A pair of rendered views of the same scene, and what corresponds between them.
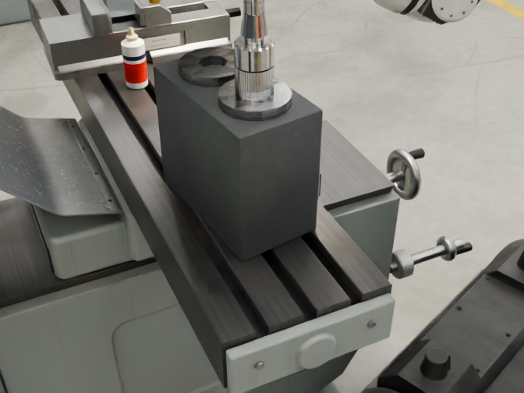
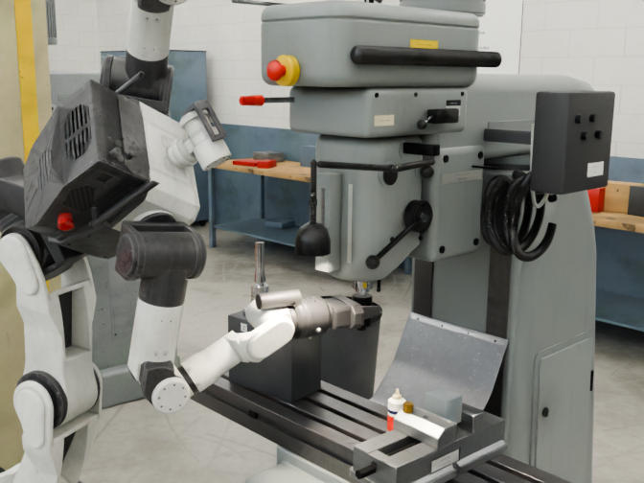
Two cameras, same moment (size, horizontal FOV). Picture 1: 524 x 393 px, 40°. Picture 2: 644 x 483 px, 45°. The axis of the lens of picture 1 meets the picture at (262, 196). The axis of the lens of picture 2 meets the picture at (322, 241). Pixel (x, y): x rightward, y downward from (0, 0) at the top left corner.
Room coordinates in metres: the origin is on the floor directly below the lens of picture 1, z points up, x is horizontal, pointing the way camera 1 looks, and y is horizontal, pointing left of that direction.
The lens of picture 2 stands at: (2.70, -0.47, 1.75)
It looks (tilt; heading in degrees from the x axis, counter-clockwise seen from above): 12 degrees down; 161
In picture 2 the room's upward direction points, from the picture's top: 1 degrees clockwise
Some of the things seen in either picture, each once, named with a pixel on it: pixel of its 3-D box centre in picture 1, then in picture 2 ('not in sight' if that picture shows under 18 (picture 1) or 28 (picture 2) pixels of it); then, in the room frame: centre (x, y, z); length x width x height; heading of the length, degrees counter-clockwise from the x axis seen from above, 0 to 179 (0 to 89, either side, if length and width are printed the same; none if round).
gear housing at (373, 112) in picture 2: not in sight; (379, 109); (1.07, 0.21, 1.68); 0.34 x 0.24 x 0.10; 115
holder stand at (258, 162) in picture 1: (235, 143); (274, 349); (0.81, 0.04, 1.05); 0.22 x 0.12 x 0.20; 33
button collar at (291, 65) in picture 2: not in sight; (286, 70); (1.18, -0.04, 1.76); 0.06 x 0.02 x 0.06; 25
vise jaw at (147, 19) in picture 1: (146, 4); (425, 425); (1.33, 0.22, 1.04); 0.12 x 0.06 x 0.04; 22
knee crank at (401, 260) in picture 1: (430, 253); not in sight; (1.18, -0.37, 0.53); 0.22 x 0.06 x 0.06; 115
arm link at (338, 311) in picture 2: not in sight; (327, 314); (1.10, 0.08, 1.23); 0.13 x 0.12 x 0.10; 10
